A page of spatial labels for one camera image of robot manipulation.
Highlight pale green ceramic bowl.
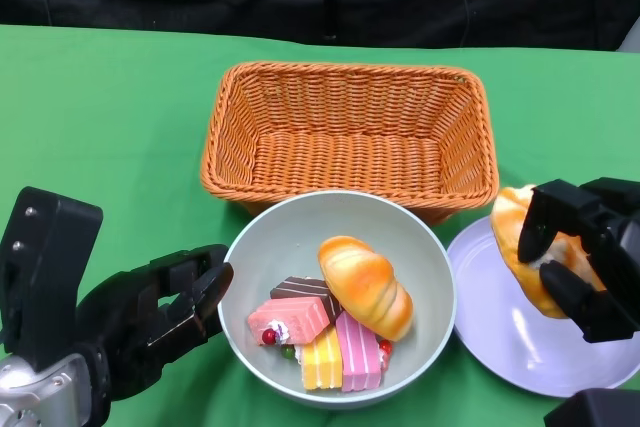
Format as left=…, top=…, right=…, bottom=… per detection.
left=217, top=190, right=457, bottom=409

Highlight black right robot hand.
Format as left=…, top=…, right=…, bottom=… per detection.
left=517, top=176, right=640, bottom=344

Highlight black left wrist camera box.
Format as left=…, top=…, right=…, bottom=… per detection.
left=0, top=186, right=104, bottom=363

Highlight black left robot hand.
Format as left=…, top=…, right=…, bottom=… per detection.
left=74, top=244, right=235, bottom=401

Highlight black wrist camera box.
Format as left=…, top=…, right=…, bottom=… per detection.
left=543, top=386, right=640, bottom=427
left=0, top=186, right=104, bottom=363

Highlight salmon pink cake with cream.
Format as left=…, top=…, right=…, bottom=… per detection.
left=247, top=295, right=331, bottom=347

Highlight orange wicker basket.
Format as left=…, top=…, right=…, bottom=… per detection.
left=199, top=60, right=501, bottom=227

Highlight long striped bread roll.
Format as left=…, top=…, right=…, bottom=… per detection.
left=318, top=235, right=415, bottom=342

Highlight round pumpkin-shaped bread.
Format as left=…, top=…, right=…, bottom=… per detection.
left=489, top=185, right=609, bottom=319

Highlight pink striped cake slice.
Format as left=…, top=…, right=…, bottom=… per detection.
left=334, top=310, right=385, bottom=393

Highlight lilac round plate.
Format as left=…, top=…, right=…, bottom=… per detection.
left=446, top=216, right=640, bottom=398

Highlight brown chocolate cake slice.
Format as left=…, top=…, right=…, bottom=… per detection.
left=269, top=275, right=345, bottom=323

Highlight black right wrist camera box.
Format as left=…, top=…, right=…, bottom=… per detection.
left=543, top=386, right=640, bottom=427

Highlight green tablecloth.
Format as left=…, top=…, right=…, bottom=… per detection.
left=0, top=21, right=640, bottom=427

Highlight yellow layered cake slice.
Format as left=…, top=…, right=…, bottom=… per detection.
left=299, top=324, right=345, bottom=392

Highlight pale grey object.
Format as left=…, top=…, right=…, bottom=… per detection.
left=617, top=19, right=640, bottom=54

